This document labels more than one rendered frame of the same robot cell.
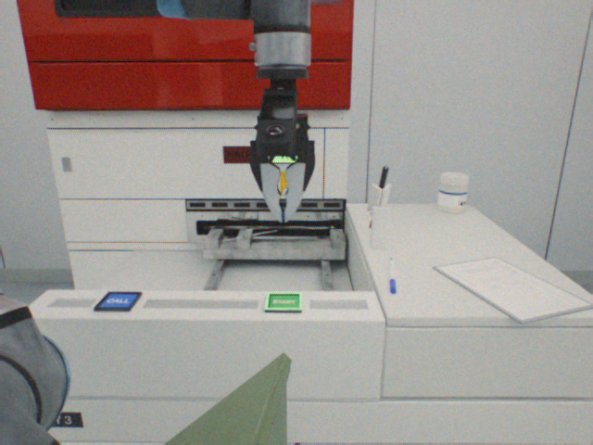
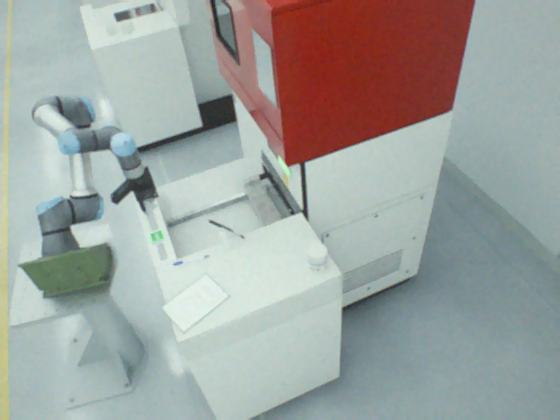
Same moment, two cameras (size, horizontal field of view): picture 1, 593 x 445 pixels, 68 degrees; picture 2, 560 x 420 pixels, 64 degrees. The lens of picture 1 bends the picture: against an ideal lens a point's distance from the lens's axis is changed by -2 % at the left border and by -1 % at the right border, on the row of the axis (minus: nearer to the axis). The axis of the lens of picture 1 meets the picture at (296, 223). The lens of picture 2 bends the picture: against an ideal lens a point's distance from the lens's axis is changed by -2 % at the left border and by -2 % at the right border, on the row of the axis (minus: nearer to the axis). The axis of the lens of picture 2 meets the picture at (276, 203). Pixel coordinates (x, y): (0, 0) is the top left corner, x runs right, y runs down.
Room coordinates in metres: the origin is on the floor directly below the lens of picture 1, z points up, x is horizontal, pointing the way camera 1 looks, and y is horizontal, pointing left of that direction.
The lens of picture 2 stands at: (0.69, -1.32, 2.34)
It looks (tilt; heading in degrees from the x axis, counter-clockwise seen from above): 46 degrees down; 71
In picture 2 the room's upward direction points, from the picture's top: 7 degrees counter-clockwise
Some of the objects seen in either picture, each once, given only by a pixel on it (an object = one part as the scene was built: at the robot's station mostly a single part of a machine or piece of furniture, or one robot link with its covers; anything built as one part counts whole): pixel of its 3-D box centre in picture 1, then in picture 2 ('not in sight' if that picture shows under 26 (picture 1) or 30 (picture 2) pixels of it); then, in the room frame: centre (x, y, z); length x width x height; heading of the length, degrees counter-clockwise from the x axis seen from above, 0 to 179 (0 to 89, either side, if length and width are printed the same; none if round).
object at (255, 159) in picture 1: (267, 159); not in sight; (0.61, 0.04, 1.19); 0.05 x 0.02 x 0.09; 90
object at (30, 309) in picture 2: not in sight; (72, 278); (0.20, 0.16, 0.75); 0.45 x 0.44 x 0.13; 171
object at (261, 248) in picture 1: (274, 248); (264, 206); (1.09, 0.06, 0.87); 0.36 x 0.08 x 0.03; 90
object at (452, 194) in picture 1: (452, 192); (317, 258); (1.12, -0.41, 1.01); 0.07 x 0.07 x 0.10
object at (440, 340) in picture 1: (438, 273); (248, 282); (0.88, -0.31, 0.89); 0.62 x 0.35 x 0.14; 0
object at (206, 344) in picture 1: (207, 342); (155, 227); (0.61, 0.15, 0.89); 0.55 x 0.09 x 0.14; 90
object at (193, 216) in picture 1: (264, 227); (280, 190); (1.19, 0.09, 0.89); 0.44 x 0.02 x 0.10; 90
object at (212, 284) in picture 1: (210, 288); (219, 204); (0.92, 0.20, 0.84); 0.50 x 0.02 x 0.03; 0
